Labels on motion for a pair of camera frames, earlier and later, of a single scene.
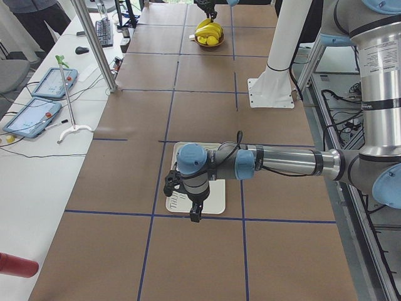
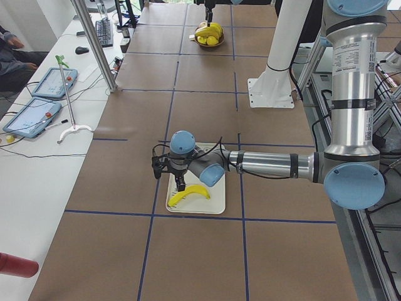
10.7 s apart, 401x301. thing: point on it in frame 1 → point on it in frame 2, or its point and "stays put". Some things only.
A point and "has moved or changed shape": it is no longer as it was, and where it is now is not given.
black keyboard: [104, 31] stays put
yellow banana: [213, 29] has moved or changed shape
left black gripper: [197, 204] → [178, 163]
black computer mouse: [80, 50] stays put
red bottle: [17, 266] stays put
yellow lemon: [211, 41] stays put
